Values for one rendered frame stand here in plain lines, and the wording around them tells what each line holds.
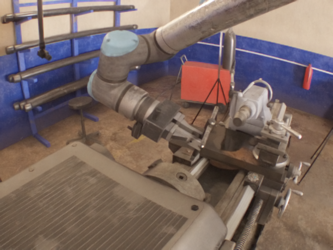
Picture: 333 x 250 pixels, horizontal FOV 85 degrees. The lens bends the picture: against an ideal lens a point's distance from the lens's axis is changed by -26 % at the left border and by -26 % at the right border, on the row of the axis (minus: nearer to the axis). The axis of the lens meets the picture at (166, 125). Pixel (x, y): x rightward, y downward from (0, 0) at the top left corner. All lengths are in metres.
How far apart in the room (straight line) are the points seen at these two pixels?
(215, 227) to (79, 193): 0.29
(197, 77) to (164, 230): 3.70
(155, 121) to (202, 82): 3.47
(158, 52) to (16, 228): 0.55
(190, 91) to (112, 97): 3.52
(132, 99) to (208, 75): 3.42
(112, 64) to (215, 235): 0.45
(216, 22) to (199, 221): 0.41
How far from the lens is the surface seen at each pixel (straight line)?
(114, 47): 0.56
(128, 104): 0.61
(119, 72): 0.60
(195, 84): 4.05
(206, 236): 0.45
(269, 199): 1.41
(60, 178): 0.55
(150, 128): 0.58
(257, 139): 1.27
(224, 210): 1.16
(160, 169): 0.75
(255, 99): 1.60
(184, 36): 0.57
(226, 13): 0.50
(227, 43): 3.99
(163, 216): 0.44
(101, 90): 0.64
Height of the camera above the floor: 1.68
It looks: 27 degrees down
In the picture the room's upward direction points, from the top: 2 degrees clockwise
